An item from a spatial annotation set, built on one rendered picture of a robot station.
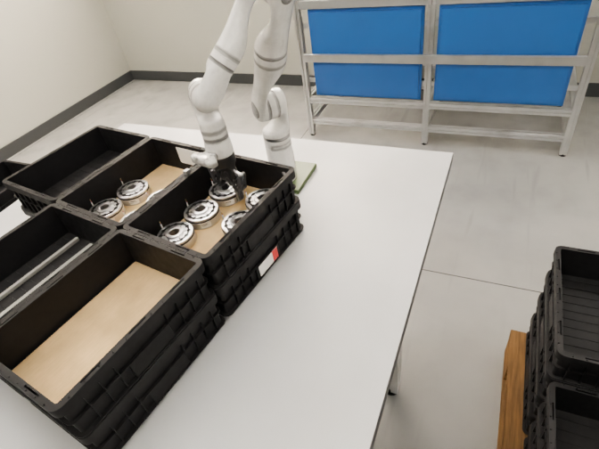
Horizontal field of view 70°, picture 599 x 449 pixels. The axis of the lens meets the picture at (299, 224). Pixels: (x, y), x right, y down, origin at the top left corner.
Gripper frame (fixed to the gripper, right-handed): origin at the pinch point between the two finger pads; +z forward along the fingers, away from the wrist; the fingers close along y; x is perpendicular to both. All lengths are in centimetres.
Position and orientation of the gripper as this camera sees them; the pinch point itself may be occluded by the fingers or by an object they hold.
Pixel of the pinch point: (232, 193)
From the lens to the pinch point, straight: 130.7
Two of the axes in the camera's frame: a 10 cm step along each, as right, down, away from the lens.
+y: -8.0, -3.0, 5.3
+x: -5.9, 5.8, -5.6
